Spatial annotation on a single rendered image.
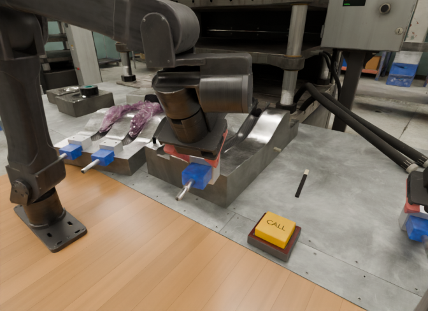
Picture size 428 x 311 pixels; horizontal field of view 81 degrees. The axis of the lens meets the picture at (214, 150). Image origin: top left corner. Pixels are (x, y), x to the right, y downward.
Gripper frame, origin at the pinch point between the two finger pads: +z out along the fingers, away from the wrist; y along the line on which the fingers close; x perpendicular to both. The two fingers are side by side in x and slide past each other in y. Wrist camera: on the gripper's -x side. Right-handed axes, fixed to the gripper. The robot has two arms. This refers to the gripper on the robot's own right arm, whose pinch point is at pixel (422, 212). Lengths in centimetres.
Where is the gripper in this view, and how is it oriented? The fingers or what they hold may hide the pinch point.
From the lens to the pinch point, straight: 66.2
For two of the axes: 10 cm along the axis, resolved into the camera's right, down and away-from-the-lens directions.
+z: 2.1, 5.6, 8.0
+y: -9.0, -2.0, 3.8
